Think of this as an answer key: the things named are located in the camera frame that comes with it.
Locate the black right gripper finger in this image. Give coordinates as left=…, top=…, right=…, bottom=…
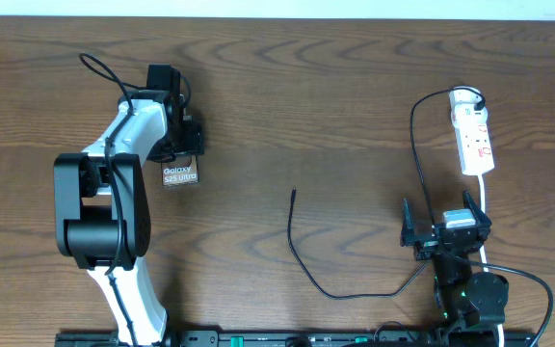
left=462, top=190, right=491, bottom=227
left=401, top=199, right=414, bottom=237

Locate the white charger adapter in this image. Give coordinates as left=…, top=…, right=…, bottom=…
left=451, top=103, right=489, bottom=129

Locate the black charger cable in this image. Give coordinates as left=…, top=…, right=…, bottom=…
left=286, top=88, right=487, bottom=301

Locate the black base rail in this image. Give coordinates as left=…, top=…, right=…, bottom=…
left=54, top=330, right=534, bottom=347

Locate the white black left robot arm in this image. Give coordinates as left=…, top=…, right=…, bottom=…
left=54, top=64, right=204, bottom=346

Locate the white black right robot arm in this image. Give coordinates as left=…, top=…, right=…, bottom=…
left=400, top=191, right=509, bottom=346

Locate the white power strip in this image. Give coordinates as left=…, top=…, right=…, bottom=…
left=449, top=86, right=494, bottom=176

